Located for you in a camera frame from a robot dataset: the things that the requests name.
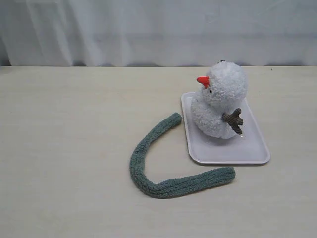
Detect white plush snowman toy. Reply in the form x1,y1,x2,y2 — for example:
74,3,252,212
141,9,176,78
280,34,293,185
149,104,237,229
190,59,248,139

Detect green fleece scarf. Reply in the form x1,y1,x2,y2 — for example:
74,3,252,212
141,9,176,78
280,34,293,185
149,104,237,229
129,112,236,199

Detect white plastic tray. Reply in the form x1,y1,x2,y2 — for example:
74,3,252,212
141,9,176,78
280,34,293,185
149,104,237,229
181,92,271,166

